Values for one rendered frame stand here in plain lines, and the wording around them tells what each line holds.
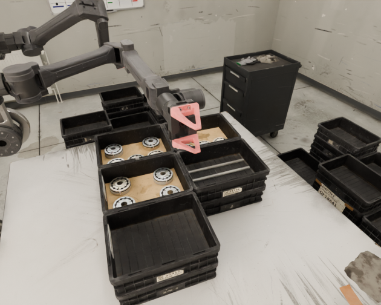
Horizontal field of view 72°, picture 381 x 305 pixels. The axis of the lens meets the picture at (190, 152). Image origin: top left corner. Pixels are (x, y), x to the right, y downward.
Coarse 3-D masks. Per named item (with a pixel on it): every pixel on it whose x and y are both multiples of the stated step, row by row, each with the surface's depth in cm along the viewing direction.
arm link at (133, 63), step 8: (128, 40) 101; (128, 48) 97; (128, 56) 95; (136, 56) 95; (128, 64) 92; (136, 64) 89; (144, 64) 89; (128, 72) 102; (136, 72) 84; (144, 72) 83; (152, 72) 83; (136, 80) 88; (144, 80) 77; (152, 80) 76; (144, 88) 79; (152, 88) 72; (152, 96) 74; (152, 104) 75
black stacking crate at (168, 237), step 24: (120, 216) 110; (144, 216) 114; (168, 216) 119; (192, 216) 119; (120, 240) 109; (144, 240) 109; (168, 240) 109; (192, 240) 109; (120, 264) 101; (144, 264) 101; (192, 264) 96; (120, 288) 90; (144, 288) 94
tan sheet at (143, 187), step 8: (144, 176) 139; (152, 176) 139; (176, 176) 139; (136, 184) 135; (144, 184) 135; (152, 184) 135; (168, 184) 135; (176, 184) 135; (128, 192) 130; (136, 192) 130; (144, 192) 130; (152, 192) 130; (112, 200) 126; (136, 200) 126; (112, 208) 122
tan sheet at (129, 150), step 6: (132, 144) 162; (138, 144) 162; (162, 144) 162; (102, 150) 157; (126, 150) 157; (132, 150) 157; (138, 150) 157; (144, 150) 157; (162, 150) 157; (102, 156) 152; (120, 156) 152; (126, 156) 152
